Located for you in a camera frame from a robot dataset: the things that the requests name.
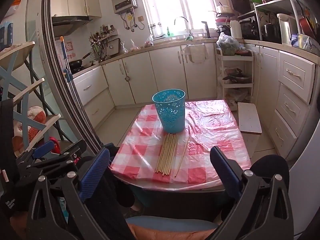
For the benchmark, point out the white stool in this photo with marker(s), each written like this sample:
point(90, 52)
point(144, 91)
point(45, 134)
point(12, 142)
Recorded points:
point(248, 117)

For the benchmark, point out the steel pot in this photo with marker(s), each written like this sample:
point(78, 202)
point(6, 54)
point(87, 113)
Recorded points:
point(271, 33)

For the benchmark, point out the kitchen window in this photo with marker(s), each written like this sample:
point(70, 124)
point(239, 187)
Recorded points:
point(185, 5)

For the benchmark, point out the cream wall cabinets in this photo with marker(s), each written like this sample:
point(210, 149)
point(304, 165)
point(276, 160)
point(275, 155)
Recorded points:
point(75, 1)

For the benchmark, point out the range hood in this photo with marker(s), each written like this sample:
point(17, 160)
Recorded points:
point(70, 23)

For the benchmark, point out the row of bamboo chopsticks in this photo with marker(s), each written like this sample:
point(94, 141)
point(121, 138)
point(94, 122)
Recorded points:
point(166, 155)

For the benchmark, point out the chrome faucet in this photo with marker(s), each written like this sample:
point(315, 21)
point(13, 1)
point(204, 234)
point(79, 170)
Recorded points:
point(185, 20)

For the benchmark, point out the dark glass table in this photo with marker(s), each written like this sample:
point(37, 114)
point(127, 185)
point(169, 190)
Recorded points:
point(162, 187)

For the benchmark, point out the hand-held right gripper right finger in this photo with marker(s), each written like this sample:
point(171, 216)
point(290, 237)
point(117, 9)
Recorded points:
point(225, 172)

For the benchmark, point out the white appliance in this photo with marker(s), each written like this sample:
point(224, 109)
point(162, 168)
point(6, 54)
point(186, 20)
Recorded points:
point(305, 180)

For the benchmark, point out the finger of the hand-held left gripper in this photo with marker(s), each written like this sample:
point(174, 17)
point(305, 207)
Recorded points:
point(42, 148)
point(62, 161)

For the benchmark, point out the blue wooden shelf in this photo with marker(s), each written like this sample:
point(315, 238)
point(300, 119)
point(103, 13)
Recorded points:
point(17, 85)

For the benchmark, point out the small plastic bag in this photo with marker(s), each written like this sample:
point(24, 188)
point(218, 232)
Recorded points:
point(135, 45)
point(149, 42)
point(124, 48)

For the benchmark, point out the wall utensil rack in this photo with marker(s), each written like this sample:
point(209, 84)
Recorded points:
point(100, 42)

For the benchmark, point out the blue packet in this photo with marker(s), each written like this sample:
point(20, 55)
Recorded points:
point(297, 41)

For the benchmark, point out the green bottle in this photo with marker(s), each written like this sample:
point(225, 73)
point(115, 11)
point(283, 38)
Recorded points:
point(169, 32)

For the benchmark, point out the red paper wall decoration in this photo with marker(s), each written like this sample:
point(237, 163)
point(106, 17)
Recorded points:
point(69, 46)

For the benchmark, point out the orange cloth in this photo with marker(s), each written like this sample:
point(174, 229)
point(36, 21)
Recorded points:
point(170, 232)

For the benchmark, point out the teal perforated plastic basket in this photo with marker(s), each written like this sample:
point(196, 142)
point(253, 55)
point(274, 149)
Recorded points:
point(172, 120)

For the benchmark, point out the pan with lid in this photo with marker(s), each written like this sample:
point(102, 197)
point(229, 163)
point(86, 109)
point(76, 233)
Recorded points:
point(237, 77)

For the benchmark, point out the cream kitchen base cabinets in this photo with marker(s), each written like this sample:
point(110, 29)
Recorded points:
point(165, 72)

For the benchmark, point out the metal cabinet lock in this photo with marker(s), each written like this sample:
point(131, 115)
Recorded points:
point(127, 78)

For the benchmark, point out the white water boiler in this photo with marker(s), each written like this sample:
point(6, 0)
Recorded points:
point(285, 28)

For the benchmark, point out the plastic bag of vegetables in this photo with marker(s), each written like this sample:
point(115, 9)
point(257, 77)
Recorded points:
point(228, 43)

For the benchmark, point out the stacked pots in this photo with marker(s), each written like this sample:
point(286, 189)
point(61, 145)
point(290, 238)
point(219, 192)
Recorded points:
point(223, 17)

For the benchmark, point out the single bamboo chopstick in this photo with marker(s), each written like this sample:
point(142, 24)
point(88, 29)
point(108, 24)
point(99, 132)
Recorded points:
point(181, 156)

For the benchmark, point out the white hanging bin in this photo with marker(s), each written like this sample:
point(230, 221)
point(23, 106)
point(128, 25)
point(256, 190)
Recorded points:
point(196, 53)

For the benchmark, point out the white shelf rack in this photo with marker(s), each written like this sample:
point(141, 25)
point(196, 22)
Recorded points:
point(275, 3)

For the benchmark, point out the red pan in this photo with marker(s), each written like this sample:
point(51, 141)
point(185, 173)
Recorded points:
point(306, 22)

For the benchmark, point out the dark cloth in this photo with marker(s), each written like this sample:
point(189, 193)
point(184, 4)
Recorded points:
point(112, 205)

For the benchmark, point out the wall socket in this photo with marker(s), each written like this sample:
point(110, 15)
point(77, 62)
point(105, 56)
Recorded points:
point(140, 18)

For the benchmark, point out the red checkered plastic tablecloth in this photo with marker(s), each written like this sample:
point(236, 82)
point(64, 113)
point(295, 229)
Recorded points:
point(212, 130)

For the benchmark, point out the white thermos jug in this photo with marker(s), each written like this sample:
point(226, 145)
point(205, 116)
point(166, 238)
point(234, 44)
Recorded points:
point(236, 30)

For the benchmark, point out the stuffed toy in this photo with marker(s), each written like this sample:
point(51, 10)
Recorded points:
point(35, 117)

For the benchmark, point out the black toaster oven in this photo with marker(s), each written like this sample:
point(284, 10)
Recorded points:
point(248, 28)

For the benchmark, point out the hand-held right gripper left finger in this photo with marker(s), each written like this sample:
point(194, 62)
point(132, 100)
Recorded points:
point(95, 172)

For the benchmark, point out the white storage trolley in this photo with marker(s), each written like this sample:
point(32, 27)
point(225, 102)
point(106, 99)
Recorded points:
point(220, 67)

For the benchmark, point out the black wok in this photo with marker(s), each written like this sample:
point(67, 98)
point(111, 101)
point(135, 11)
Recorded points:
point(76, 63)

